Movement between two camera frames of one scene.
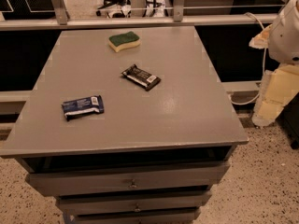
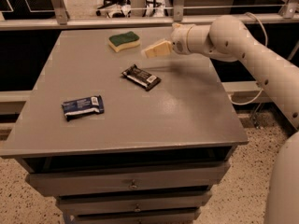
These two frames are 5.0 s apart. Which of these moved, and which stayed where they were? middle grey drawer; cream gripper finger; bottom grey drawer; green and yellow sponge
Moved: cream gripper finger
Stayed: bottom grey drawer; green and yellow sponge; middle grey drawer
